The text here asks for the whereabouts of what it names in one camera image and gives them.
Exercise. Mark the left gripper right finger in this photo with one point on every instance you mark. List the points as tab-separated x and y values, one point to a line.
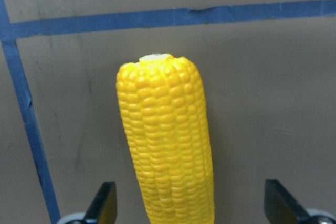
281	207

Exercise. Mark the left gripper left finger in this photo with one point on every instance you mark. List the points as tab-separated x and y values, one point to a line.
103	208

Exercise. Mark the yellow corn cob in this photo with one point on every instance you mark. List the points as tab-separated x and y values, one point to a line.
163	111

